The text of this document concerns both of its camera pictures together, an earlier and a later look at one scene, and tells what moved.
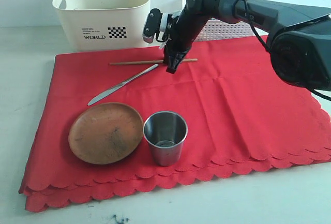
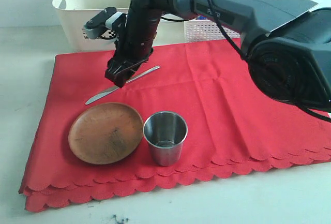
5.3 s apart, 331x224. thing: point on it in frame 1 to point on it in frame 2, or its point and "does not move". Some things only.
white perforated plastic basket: [216, 29] does not move
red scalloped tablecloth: [240, 117] does not move
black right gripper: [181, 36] to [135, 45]
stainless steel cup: [166, 131] does not move
